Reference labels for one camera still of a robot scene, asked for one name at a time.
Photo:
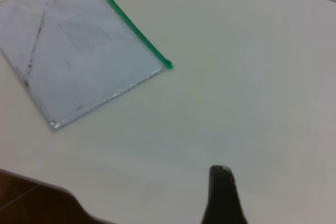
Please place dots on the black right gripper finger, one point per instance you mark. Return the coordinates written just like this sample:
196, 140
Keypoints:
223, 200

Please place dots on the green zipper slider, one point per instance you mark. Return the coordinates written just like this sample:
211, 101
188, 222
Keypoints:
168, 64

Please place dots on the white paper sheets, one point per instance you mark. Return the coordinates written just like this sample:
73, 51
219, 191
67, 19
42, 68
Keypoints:
92, 77

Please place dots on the clear plastic zip bag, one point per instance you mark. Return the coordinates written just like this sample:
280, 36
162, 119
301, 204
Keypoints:
78, 58

